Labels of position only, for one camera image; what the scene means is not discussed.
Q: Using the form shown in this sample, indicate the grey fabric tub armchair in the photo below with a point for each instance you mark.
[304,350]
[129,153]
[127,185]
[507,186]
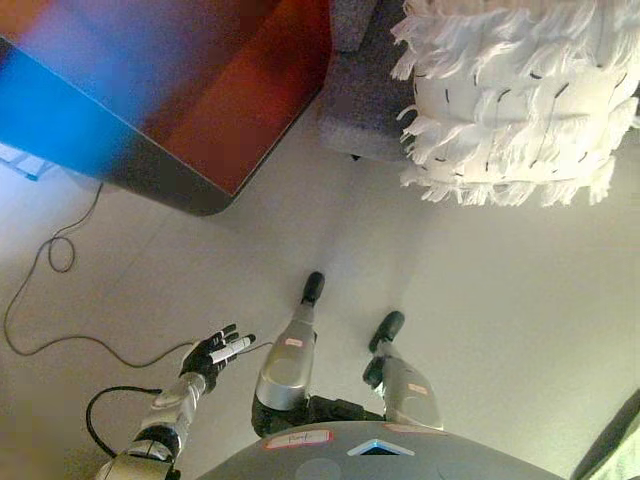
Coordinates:
[365,90]

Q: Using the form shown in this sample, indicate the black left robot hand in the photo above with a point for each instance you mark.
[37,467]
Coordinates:
[210,357]

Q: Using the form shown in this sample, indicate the reddish wooden desk dark edge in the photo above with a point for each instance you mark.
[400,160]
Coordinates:
[190,85]

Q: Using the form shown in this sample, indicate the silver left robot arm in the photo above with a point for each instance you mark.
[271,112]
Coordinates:
[165,425]

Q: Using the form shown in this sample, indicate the grey robot torso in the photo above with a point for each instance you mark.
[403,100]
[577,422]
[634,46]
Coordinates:
[380,452]

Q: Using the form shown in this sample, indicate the white fringed throw pillow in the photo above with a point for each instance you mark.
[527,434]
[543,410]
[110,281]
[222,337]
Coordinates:
[520,100]

